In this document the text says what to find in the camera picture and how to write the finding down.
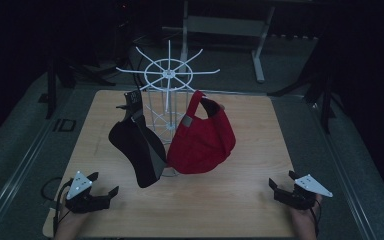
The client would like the person's left hand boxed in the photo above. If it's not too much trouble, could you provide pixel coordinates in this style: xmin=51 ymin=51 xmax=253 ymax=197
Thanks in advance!
xmin=53 ymin=211 xmax=92 ymax=240

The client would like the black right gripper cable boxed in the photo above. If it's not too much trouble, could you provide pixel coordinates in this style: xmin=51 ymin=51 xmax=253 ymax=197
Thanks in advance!
xmin=309 ymin=202 xmax=323 ymax=238

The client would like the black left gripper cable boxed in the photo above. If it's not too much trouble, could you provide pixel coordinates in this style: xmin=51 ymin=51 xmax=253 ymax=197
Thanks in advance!
xmin=40 ymin=176 xmax=72 ymax=236

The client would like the person's right hand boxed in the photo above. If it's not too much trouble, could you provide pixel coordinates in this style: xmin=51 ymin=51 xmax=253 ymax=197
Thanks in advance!
xmin=287 ymin=194 xmax=324 ymax=240

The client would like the white wire display rack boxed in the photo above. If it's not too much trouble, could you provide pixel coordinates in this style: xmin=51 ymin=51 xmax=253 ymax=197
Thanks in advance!
xmin=115 ymin=39 xmax=221 ymax=178

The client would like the black metal stand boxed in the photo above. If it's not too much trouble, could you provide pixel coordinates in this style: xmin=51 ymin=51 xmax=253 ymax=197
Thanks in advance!
xmin=38 ymin=49 xmax=117 ymax=120
xmin=267 ymin=36 xmax=338 ymax=135

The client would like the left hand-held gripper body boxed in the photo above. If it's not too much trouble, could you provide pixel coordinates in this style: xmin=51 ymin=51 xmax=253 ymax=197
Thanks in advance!
xmin=64 ymin=170 xmax=110 ymax=215

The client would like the grey black sun visor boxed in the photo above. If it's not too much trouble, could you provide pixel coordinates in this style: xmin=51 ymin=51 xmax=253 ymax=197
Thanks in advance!
xmin=108 ymin=89 xmax=169 ymax=189

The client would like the red baseball cap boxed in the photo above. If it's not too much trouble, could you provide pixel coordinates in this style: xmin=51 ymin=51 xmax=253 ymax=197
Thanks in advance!
xmin=166 ymin=89 xmax=237 ymax=176

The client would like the white metal desk frame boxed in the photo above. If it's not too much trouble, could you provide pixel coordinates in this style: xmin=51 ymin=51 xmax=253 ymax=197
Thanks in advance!
xmin=161 ymin=0 xmax=276 ymax=84

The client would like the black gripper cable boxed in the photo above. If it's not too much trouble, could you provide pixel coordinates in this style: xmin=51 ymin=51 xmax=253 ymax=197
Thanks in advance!
xmin=309 ymin=202 xmax=323 ymax=238
xmin=40 ymin=176 xmax=72 ymax=236

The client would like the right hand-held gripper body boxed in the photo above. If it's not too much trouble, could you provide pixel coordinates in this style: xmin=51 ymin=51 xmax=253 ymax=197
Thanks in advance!
xmin=275 ymin=173 xmax=334 ymax=211

